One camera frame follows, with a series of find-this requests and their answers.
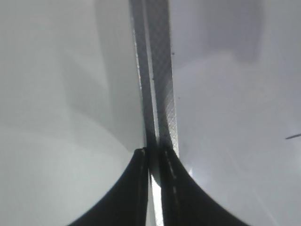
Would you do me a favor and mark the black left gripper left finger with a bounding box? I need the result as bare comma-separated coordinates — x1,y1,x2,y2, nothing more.
70,148,150,226

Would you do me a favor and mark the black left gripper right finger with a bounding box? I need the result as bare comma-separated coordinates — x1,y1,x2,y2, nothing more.
158,142,242,226

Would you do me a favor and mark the white board with aluminium frame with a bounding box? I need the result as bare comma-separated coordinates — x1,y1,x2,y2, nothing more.
129,0,301,226

